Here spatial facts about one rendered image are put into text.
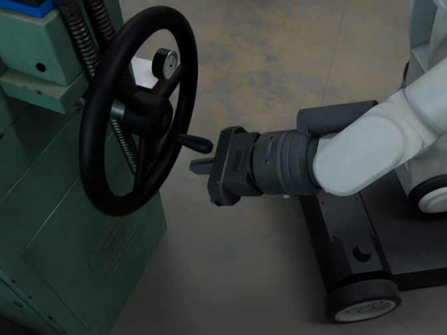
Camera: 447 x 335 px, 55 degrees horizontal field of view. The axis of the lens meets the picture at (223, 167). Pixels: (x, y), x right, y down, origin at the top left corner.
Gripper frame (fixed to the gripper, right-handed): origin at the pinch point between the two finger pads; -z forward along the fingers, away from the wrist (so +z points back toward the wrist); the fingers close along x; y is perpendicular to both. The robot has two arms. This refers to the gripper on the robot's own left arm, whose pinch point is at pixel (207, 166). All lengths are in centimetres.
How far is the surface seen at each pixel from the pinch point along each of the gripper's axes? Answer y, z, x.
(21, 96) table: 24.8, -12.1, -0.9
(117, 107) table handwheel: 16.0, -4.3, 1.7
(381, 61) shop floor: -110, -14, 101
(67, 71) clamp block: 24.2, -4.4, 1.9
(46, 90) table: 24.3, -7.6, -0.3
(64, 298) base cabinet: -10.1, -38.5, -23.7
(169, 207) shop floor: -53, -60, 11
